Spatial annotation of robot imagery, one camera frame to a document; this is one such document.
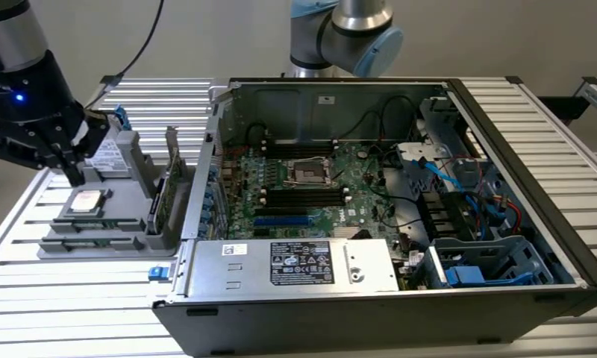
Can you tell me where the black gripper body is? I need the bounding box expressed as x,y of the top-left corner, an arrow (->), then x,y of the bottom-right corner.
0,49 -> 91,169

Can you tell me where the green RAM stick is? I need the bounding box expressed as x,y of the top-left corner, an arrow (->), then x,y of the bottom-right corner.
53,217 -> 146,231

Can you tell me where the black RAM slot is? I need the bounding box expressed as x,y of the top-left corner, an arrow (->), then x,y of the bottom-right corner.
261,186 -> 351,194
265,143 -> 335,151
262,195 -> 351,204
265,148 -> 335,155
261,191 -> 351,198
263,201 -> 351,209
265,139 -> 335,146

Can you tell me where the silver hard disk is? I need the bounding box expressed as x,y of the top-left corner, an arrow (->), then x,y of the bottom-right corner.
85,139 -> 131,175

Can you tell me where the CPU with silver lid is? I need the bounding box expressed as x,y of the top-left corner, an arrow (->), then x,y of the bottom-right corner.
62,189 -> 115,218

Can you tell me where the green graphics card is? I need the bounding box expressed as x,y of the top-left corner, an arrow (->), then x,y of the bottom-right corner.
147,125 -> 187,236

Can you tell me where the grey parts rack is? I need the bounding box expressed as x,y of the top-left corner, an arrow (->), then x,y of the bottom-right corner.
35,129 -> 190,260

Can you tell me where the blue case latch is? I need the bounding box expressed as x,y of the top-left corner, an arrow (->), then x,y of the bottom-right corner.
147,264 -> 173,283

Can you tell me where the black expansion slot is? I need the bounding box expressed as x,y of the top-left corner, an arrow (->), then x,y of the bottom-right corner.
251,207 -> 311,218

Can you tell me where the metal CPU socket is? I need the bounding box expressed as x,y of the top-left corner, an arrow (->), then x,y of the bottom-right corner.
277,157 -> 335,188

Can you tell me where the blue expansion slot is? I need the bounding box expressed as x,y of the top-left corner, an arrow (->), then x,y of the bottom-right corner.
250,216 -> 314,228

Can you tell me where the silver power supply unit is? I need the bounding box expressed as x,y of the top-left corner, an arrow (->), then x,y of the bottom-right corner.
170,237 -> 399,296

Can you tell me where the silver chipset heatsink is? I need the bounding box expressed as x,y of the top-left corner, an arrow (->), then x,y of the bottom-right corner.
329,227 -> 363,240

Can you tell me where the green Dell motherboard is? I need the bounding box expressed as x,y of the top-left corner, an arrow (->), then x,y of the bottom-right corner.
217,142 -> 414,262

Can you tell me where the metal drive cage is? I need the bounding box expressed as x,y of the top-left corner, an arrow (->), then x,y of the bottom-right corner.
394,94 -> 481,178

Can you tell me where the black open PC case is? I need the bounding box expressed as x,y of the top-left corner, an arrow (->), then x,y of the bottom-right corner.
150,75 -> 597,357

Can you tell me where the black case fan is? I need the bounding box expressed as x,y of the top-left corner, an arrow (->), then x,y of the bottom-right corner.
415,190 -> 485,240

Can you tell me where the grey disk bay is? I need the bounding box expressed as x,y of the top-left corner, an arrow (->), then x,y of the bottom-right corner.
426,233 -> 575,290

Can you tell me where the blue disk carrier rail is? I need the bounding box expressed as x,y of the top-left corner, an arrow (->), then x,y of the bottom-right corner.
111,104 -> 131,132

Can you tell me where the black cable with plug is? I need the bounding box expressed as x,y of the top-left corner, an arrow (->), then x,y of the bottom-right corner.
85,0 -> 166,110

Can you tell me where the black looped wire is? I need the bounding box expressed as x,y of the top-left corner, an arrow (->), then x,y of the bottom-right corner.
341,94 -> 419,147

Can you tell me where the blue SATA wire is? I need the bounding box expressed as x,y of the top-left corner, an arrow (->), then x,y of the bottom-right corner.
410,157 -> 499,240

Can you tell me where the red wire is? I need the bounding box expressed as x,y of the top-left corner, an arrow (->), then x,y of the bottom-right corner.
505,196 -> 523,226

